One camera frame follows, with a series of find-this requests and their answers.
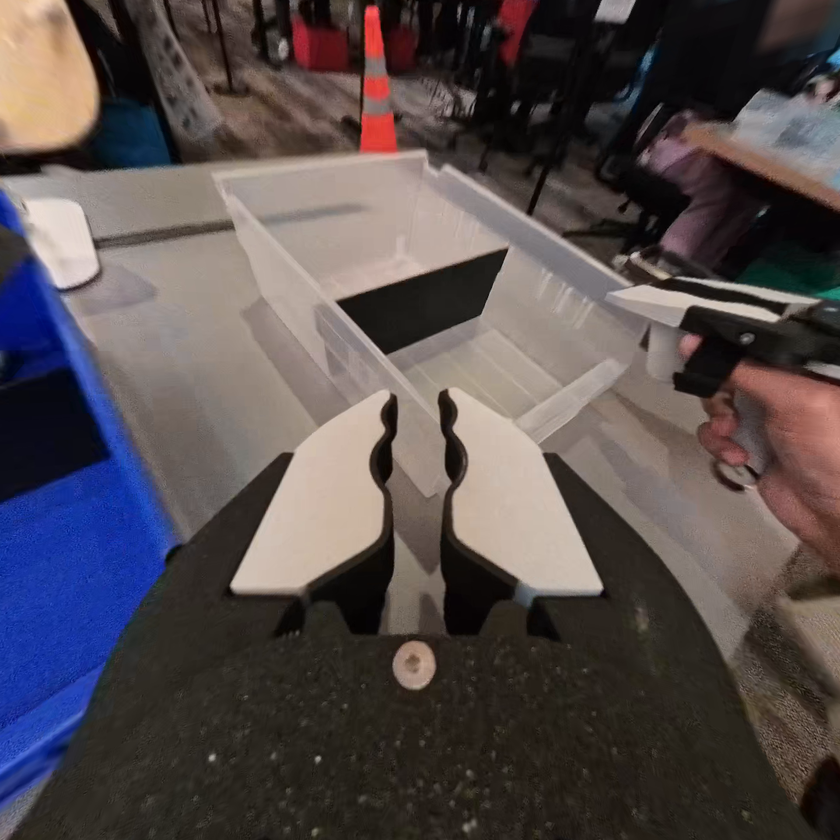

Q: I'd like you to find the person's right hand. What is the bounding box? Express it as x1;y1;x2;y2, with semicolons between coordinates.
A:
679;333;840;567

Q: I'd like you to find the grey perforated panel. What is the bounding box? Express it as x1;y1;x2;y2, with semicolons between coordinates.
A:
125;0;227;161

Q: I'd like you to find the green storage bin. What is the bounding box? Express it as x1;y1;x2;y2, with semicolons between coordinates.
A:
731;252;840;299

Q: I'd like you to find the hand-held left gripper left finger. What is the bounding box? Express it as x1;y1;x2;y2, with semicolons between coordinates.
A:
228;390;400;598

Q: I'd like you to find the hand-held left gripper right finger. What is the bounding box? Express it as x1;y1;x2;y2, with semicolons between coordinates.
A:
437;387;605;609

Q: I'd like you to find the grey work table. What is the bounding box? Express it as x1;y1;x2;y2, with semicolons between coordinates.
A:
682;88;840;214

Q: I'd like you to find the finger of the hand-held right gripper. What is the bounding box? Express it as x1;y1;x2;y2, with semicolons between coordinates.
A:
658;274;823;309
605;282;790;383

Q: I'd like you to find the blue plastic bin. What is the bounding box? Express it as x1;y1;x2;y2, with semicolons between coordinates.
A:
0;187;182;798

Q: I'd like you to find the wooden book stand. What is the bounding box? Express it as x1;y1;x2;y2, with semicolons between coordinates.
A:
0;0;102;291

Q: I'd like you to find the red crate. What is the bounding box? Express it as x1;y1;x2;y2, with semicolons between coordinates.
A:
290;14;350;73

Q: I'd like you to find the pink cloth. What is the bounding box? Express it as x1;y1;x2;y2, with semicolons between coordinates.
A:
623;108;731;263

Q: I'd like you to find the orange traffic cone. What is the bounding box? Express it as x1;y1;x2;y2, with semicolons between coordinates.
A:
358;5;400;154

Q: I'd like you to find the clear plastic bin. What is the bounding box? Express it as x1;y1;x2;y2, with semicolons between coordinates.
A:
212;149;649;498

